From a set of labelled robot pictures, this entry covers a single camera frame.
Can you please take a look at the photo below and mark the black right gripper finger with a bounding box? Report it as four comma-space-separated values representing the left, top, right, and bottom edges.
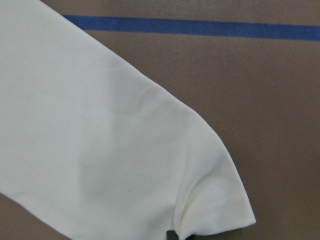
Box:
166, 230, 176, 240

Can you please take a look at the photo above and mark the cream long-sleeve cat shirt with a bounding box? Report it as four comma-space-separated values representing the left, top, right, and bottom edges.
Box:
0, 0, 256, 240

